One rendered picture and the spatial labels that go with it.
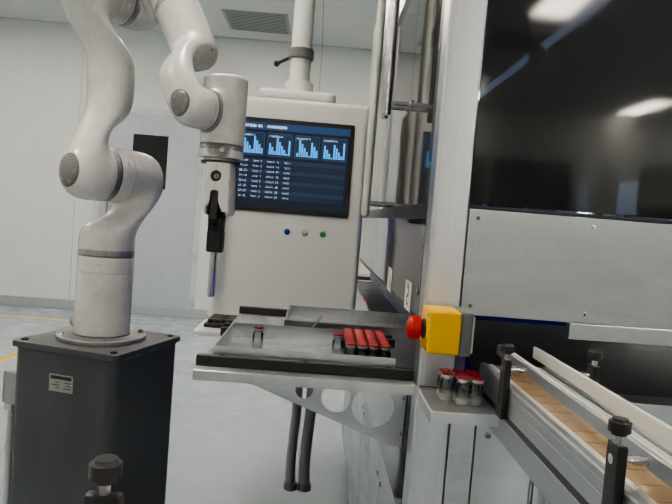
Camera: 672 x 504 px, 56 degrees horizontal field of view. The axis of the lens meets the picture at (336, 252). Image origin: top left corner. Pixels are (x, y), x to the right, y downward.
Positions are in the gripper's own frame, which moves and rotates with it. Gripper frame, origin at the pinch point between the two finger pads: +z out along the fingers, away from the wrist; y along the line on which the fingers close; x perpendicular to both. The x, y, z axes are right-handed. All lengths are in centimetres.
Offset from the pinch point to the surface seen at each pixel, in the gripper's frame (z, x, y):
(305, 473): 85, -22, 99
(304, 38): -66, -10, 95
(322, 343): 22.2, -22.6, 19.4
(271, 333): 20.7, -10.9, 19.5
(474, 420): 24, -46, -26
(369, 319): 21, -36, 54
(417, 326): 10.4, -37.1, -19.9
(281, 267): 11, -8, 89
